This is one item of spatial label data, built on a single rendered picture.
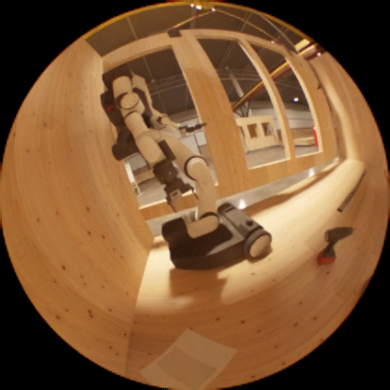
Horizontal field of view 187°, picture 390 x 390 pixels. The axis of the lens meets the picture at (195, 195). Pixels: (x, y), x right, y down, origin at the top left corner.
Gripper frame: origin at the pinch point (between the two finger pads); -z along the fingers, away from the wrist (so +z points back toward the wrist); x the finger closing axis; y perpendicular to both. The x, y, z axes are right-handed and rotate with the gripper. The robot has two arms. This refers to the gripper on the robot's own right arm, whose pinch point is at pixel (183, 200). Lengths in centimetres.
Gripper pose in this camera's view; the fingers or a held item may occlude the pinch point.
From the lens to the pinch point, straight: 51.9
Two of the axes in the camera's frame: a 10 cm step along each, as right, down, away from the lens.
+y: -1.6, -2.6, 9.5
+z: -5.0, -8.1, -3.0
